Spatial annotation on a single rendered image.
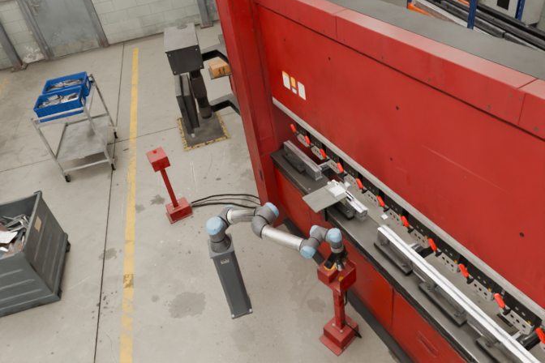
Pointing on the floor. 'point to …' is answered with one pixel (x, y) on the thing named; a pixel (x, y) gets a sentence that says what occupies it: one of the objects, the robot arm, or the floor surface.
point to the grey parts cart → (80, 134)
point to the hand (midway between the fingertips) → (338, 270)
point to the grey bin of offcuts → (30, 254)
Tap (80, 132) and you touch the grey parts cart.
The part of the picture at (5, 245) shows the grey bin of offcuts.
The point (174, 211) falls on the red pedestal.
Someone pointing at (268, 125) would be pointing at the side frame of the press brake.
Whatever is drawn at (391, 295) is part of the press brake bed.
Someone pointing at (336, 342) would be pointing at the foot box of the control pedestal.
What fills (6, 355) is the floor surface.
